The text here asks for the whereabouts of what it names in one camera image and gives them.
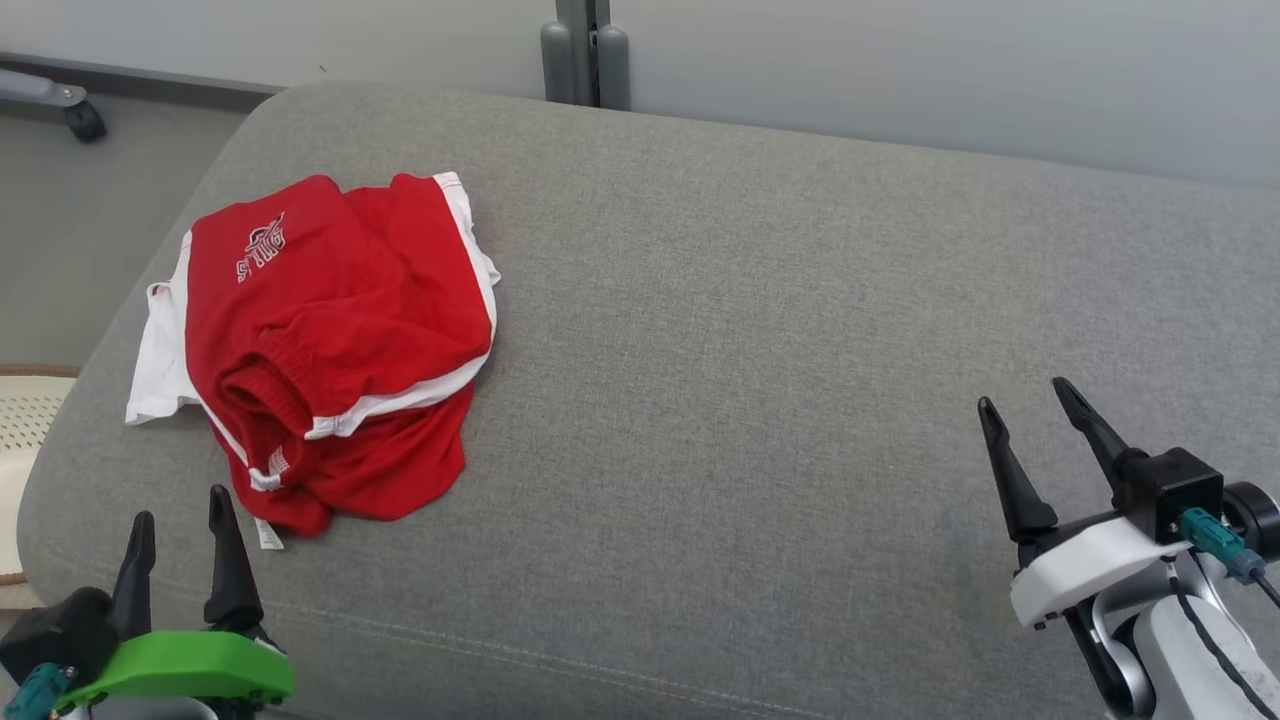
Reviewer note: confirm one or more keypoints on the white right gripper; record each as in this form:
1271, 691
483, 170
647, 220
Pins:
1090, 565

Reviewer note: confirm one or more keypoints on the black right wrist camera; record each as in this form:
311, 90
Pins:
1170, 490

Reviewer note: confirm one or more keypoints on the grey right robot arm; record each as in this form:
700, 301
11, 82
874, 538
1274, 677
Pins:
1180, 660

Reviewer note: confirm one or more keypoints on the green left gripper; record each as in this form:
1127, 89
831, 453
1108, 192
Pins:
190, 665

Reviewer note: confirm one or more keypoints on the grey partition post with hinges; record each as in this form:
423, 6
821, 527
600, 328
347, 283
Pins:
585, 60

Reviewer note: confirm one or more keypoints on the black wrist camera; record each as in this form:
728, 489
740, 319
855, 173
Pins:
55, 635
1170, 490

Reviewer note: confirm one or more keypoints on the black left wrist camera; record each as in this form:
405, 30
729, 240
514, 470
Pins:
55, 635

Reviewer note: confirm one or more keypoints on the grey fabric sofa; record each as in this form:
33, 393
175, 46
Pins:
760, 330

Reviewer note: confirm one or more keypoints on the grey leg with black caster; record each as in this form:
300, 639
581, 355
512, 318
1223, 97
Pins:
45, 95

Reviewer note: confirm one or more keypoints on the white perforated laundry basket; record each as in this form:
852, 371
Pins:
25, 430

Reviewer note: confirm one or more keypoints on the red basketball jersey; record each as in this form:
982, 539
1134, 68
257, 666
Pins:
400, 470

